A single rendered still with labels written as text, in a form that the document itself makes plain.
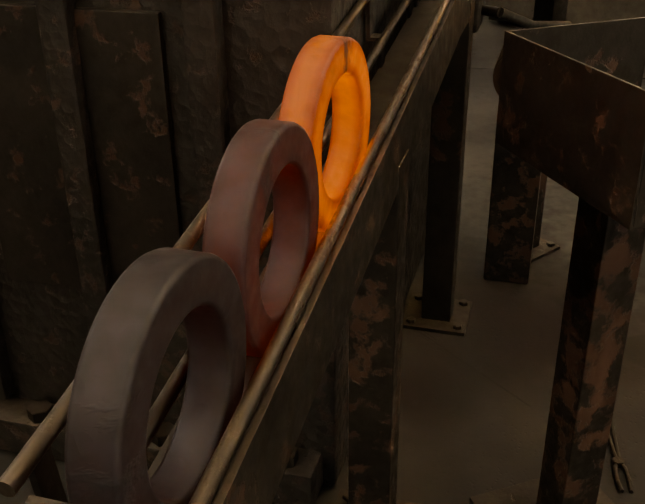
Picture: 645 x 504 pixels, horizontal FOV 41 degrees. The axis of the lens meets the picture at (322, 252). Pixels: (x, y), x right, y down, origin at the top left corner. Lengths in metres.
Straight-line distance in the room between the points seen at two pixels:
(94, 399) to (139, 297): 0.06
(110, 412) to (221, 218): 0.18
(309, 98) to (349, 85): 0.12
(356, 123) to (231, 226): 0.32
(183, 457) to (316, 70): 0.35
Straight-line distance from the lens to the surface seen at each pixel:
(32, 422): 1.49
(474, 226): 2.21
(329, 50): 0.76
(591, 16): 4.21
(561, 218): 2.29
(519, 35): 1.05
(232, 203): 0.58
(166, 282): 0.47
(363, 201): 0.80
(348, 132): 0.87
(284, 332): 0.63
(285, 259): 0.72
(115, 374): 0.45
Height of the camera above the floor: 0.95
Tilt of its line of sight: 28 degrees down
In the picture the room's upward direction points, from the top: 1 degrees counter-clockwise
